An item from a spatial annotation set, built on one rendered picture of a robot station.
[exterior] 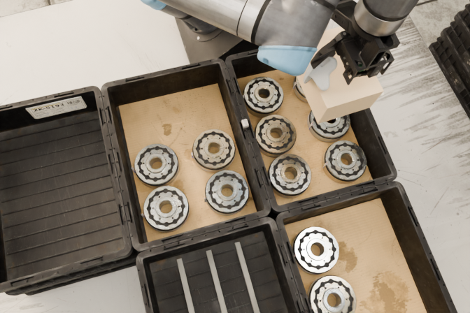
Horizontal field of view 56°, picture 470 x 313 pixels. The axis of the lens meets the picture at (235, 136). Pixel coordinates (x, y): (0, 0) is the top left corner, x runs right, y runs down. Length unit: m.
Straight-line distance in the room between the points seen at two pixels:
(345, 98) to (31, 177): 0.74
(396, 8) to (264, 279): 0.65
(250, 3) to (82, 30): 0.89
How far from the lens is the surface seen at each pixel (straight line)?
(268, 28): 0.62
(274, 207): 0.95
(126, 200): 0.96
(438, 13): 2.62
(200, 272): 1.03
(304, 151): 1.11
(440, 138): 1.41
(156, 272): 1.03
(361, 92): 0.87
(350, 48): 0.77
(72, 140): 1.14
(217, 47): 1.22
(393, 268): 1.11
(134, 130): 1.12
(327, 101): 0.85
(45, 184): 1.13
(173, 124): 1.11
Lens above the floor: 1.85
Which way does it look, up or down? 69 degrees down
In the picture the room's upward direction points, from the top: 9 degrees clockwise
